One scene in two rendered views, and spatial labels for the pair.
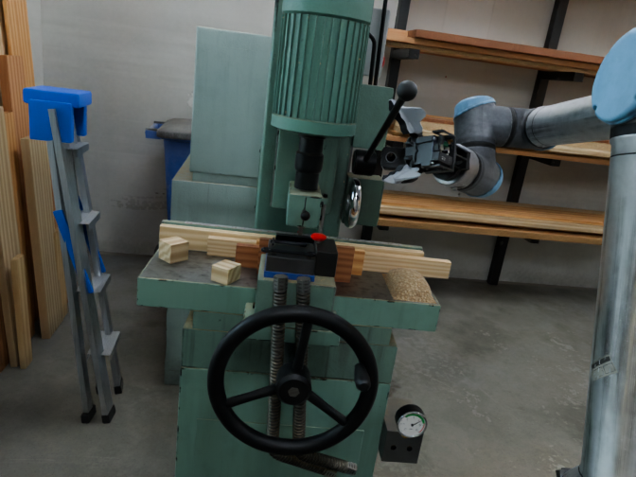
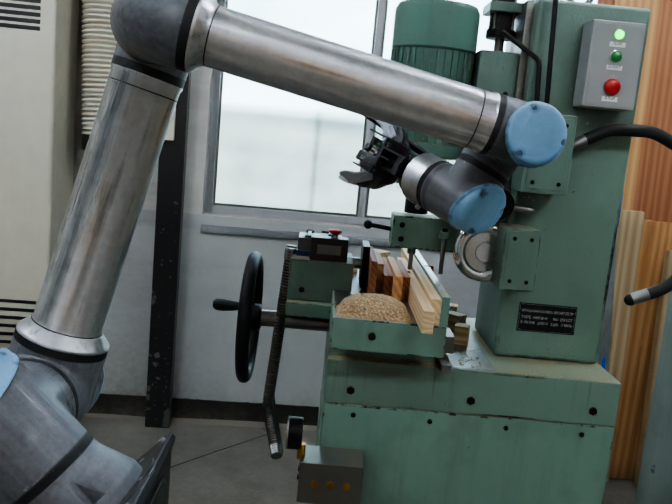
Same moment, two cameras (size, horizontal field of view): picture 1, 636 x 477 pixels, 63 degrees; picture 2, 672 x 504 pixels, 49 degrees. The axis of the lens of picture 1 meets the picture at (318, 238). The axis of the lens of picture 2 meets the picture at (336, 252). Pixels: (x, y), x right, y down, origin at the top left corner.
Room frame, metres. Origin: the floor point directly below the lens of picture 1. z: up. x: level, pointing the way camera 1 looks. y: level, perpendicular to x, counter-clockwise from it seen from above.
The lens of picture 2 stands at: (1.06, -1.56, 1.23)
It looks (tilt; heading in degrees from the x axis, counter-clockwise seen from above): 9 degrees down; 94
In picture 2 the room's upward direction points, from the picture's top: 5 degrees clockwise
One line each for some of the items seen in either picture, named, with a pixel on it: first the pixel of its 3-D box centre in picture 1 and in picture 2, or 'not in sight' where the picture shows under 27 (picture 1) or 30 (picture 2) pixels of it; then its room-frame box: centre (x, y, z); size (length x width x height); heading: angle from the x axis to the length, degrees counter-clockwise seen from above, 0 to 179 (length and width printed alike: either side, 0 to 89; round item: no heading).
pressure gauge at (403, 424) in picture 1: (409, 423); (296, 437); (0.91, -0.24, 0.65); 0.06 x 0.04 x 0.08; 95
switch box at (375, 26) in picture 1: (371, 44); (608, 66); (1.43, -0.07, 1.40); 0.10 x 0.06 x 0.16; 5
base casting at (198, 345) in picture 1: (290, 297); (454, 358); (1.22, 0.05, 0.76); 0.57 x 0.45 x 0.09; 5
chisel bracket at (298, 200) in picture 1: (304, 206); (422, 235); (1.12, 0.04, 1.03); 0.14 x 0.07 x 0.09; 5
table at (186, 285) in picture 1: (291, 293); (357, 298); (0.99, 0.04, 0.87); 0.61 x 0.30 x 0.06; 95
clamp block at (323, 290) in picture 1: (293, 291); (320, 275); (0.91, 0.03, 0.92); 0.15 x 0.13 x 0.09; 95
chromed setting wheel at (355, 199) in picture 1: (352, 203); (483, 251); (1.24, -0.07, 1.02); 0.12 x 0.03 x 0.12; 5
